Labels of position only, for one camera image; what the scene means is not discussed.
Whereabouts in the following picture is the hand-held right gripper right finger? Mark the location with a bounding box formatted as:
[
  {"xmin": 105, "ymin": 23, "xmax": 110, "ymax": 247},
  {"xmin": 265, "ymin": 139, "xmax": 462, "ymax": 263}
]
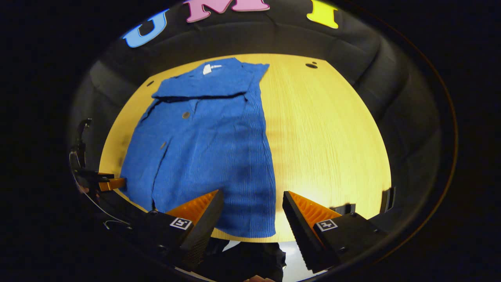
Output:
[{"xmin": 283, "ymin": 191, "xmax": 388, "ymax": 274}]

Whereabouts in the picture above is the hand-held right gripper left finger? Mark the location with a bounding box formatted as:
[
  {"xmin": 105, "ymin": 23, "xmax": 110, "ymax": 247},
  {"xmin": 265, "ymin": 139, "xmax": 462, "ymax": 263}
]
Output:
[{"xmin": 131, "ymin": 189, "xmax": 225, "ymax": 273}]

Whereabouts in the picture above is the blue button shirt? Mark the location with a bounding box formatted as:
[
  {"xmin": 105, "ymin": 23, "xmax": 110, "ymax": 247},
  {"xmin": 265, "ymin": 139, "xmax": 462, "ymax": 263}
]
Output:
[{"xmin": 119, "ymin": 58, "xmax": 277, "ymax": 238}]

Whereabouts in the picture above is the black backdrop cloth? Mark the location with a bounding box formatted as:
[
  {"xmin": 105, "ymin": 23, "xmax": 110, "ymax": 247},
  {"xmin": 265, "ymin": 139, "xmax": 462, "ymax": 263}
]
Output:
[{"xmin": 68, "ymin": 0, "xmax": 456, "ymax": 235}]

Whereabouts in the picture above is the thin grey cable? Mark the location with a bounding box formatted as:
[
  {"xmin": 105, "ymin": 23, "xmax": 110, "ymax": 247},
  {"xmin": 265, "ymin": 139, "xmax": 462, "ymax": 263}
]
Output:
[{"xmin": 70, "ymin": 151, "xmax": 130, "ymax": 230}]

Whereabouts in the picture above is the black bracket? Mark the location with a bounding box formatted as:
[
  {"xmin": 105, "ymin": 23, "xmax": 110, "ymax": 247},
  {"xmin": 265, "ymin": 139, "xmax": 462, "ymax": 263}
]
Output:
[
  {"xmin": 330, "ymin": 203, "xmax": 357, "ymax": 215},
  {"xmin": 382, "ymin": 187, "xmax": 396, "ymax": 214}
]

